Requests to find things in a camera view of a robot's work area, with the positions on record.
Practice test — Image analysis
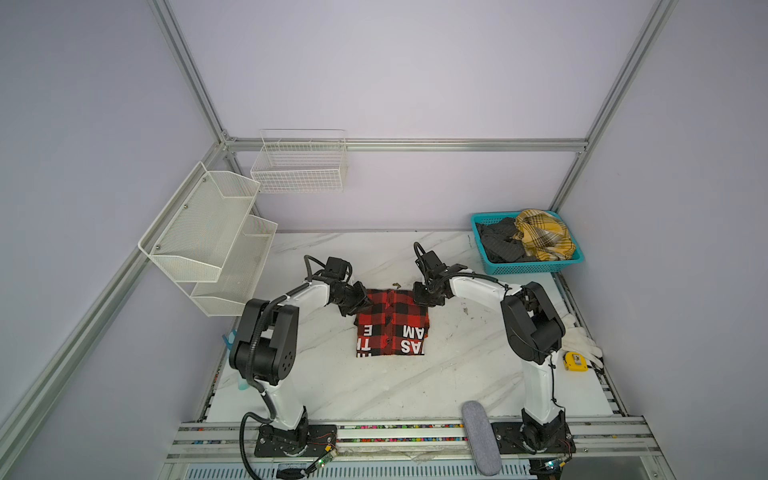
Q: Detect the red black plaid shirt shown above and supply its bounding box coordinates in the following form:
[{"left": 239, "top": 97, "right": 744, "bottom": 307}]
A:
[{"left": 355, "top": 289, "right": 430, "bottom": 358}]

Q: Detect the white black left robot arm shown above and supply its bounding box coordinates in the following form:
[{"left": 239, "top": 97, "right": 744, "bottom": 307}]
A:
[{"left": 229, "top": 255, "right": 371, "bottom": 458}]

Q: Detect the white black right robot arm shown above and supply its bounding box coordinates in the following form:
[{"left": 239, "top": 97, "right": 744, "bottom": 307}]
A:
[{"left": 413, "top": 242, "right": 572, "bottom": 454}]

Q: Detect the dark grey shirt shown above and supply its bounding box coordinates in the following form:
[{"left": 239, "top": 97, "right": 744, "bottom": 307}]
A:
[{"left": 475, "top": 217, "right": 536, "bottom": 264}]

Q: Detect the yellow plaid shirt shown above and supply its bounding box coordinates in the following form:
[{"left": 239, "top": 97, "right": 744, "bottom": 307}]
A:
[{"left": 514, "top": 209, "right": 576, "bottom": 261}]

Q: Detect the white mesh lower shelf bin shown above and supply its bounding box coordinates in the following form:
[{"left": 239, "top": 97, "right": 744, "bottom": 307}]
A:
[{"left": 191, "top": 215, "right": 278, "bottom": 317}]

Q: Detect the white mesh shelf bin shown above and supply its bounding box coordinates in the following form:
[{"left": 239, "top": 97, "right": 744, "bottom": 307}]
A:
[
  {"left": 138, "top": 163, "right": 260, "bottom": 283},
  {"left": 191, "top": 215, "right": 278, "bottom": 317}
]

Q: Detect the white work glove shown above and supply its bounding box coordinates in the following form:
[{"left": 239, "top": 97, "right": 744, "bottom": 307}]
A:
[{"left": 562, "top": 313, "right": 604, "bottom": 369}]

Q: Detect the yellow tape measure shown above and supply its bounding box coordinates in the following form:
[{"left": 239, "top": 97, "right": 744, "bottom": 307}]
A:
[{"left": 563, "top": 351, "right": 590, "bottom": 372}]

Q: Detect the white mesh upper shelf bin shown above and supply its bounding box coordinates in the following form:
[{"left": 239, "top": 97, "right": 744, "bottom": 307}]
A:
[{"left": 138, "top": 163, "right": 260, "bottom": 283}]

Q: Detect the grey foam microphone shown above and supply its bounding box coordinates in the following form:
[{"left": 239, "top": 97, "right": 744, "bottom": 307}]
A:
[{"left": 461, "top": 401, "right": 502, "bottom": 476}]

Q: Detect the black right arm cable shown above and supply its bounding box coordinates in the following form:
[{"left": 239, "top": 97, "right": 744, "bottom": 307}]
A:
[{"left": 412, "top": 241, "right": 565, "bottom": 415}]

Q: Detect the white wire wall basket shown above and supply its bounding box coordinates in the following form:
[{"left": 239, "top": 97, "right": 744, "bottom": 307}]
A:
[{"left": 250, "top": 129, "right": 349, "bottom": 194}]

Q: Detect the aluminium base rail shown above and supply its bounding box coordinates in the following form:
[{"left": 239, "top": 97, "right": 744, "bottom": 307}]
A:
[{"left": 159, "top": 416, "right": 675, "bottom": 479}]

